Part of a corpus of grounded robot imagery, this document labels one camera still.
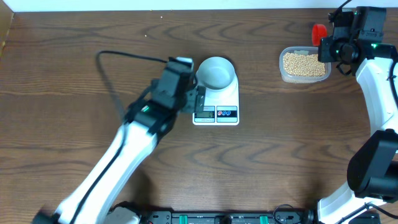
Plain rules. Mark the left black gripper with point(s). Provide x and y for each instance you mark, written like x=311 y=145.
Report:
x=190 y=106

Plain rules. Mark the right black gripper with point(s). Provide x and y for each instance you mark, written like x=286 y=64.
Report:
x=324 y=55

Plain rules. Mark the red plastic measuring scoop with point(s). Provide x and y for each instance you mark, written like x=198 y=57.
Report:
x=319 y=31

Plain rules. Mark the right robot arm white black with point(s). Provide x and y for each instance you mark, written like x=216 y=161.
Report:
x=372 y=172

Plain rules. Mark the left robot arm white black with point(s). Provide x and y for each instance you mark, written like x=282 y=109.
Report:
x=144 y=124

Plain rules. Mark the white digital kitchen scale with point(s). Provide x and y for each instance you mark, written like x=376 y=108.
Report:
x=221 y=107

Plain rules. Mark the white round bowl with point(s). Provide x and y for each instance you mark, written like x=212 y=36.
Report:
x=216 y=73

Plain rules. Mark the clear plastic soybean container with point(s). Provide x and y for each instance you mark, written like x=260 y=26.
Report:
x=301 y=65

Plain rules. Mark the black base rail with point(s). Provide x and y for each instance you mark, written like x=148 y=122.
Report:
x=283 y=216

